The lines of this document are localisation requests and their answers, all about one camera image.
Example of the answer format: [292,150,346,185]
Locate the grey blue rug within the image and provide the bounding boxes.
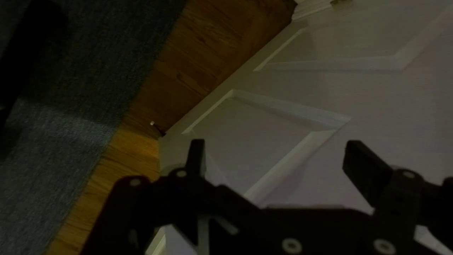
[0,0,188,255]

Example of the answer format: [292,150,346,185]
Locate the white panelled door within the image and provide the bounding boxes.
[145,0,453,255]

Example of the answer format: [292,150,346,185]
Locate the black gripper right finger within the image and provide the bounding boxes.
[342,138,453,238]

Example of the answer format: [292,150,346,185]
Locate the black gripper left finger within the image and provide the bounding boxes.
[81,138,256,255]

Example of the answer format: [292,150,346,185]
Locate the small metal door stopper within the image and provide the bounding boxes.
[147,119,166,138]

